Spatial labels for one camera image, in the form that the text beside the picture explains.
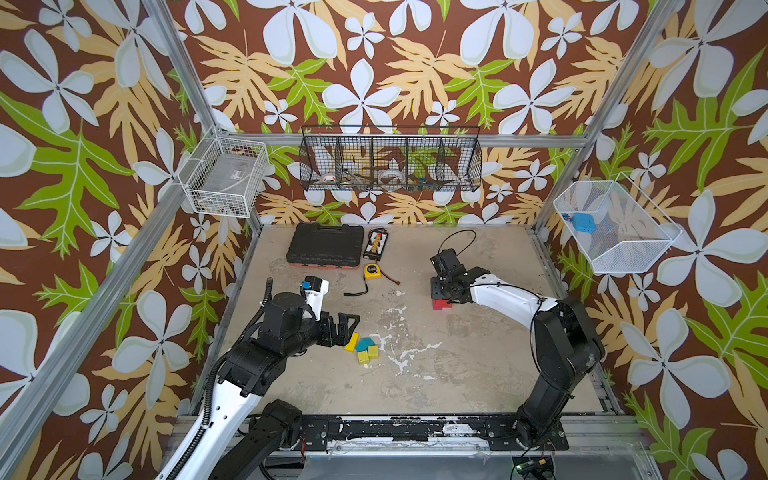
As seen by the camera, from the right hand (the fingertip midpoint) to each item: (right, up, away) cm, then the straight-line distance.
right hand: (437, 286), depth 94 cm
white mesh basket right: (+48, +16, -18) cm, 53 cm away
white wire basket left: (-64, +33, -8) cm, 73 cm away
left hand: (-27, -4, -25) cm, 37 cm away
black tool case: (-38, +14, +14) cm, 43 cm away
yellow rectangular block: (-27, -17, -7) cm, 33 cm away
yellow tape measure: (-21, +4, +10) cm, 24 cm away
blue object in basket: (+42, +20, -8) cm, 47 cm away
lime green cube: (-20, -18, -9) cm, 29 cm away
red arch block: (+1, -6, +1) cm, 6 cm away
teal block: (-23, -16, -7) cm, 29 cm away
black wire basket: (-31, +42, +2) cm, 53 cm away
